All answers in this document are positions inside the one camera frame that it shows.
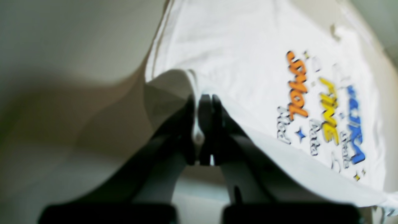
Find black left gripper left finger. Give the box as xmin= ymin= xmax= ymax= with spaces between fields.
xmin=39 ymin=96 xmax=195 ymax=224

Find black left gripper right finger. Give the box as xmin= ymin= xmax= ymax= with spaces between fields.
xmin=199 ymin=95 xmax=363 ymax=224

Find white printed T-shirt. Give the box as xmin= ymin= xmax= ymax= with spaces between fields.
xmin=145 ymin=0 xmax=397 ymax=217

